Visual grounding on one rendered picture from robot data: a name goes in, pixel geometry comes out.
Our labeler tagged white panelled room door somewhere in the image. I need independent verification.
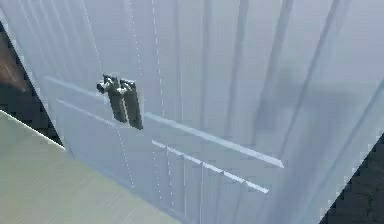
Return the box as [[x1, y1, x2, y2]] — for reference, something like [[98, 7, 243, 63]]
[[0, 0, 384, 224]]

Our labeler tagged black door handle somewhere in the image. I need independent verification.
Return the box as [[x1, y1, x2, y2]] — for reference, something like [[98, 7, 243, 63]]
[[119, 78, 144, 131], [96, 73, 129, 124]]

